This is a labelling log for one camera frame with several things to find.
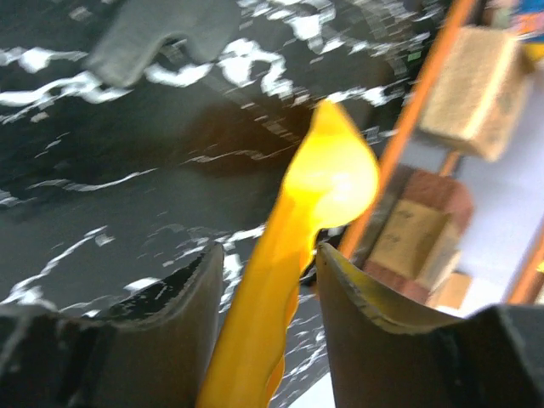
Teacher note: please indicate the small brown cardboard box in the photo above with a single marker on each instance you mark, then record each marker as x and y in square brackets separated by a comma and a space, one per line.
[416, 249]

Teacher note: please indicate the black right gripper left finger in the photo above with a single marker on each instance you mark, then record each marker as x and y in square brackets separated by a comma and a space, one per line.
[150, 350]

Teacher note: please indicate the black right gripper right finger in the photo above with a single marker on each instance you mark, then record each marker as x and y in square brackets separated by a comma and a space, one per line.
[385, 350]

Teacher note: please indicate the tan cardboard box on shelf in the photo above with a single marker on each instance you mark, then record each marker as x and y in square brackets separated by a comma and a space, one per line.
[479, 94]

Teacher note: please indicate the yellow plastic scoop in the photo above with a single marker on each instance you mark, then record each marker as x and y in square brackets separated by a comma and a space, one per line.
[332, 179]

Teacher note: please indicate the orange wooden shelf rack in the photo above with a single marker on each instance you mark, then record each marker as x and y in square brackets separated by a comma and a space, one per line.
[529, 281]

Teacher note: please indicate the black bag clip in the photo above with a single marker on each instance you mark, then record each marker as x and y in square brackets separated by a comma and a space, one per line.
[141, 28]

